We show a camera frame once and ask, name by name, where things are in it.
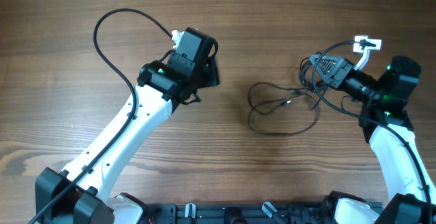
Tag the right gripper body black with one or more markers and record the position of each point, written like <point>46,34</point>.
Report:
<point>340,73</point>

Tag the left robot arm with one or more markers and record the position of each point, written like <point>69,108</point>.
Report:
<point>80,192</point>

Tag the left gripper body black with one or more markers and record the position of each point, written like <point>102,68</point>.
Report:
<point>208,76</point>

